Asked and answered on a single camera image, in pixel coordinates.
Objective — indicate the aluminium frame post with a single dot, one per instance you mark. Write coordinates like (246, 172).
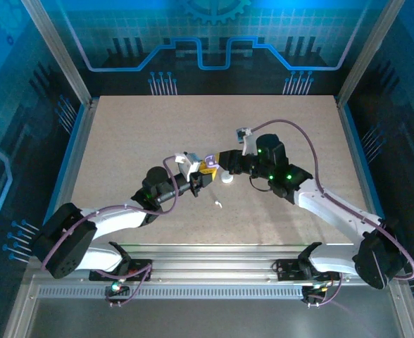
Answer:
(65, 60)
(367, 53)

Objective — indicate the white cap piece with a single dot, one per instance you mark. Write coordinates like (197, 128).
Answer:
(227, 178)

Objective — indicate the purple earbud charging case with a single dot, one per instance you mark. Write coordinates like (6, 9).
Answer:
(212, 162)

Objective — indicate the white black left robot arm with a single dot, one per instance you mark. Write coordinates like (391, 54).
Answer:
(122, 220)

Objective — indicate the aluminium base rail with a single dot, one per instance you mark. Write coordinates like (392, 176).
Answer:
(210, 267)

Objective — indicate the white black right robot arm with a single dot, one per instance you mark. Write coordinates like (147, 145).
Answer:
(319, 206)

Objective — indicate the aluminium side rail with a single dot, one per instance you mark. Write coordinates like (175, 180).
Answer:
(81, 148)
(349, 148)

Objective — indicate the small black controller box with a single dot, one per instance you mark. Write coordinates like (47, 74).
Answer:
(314, 291)
(120, 290)

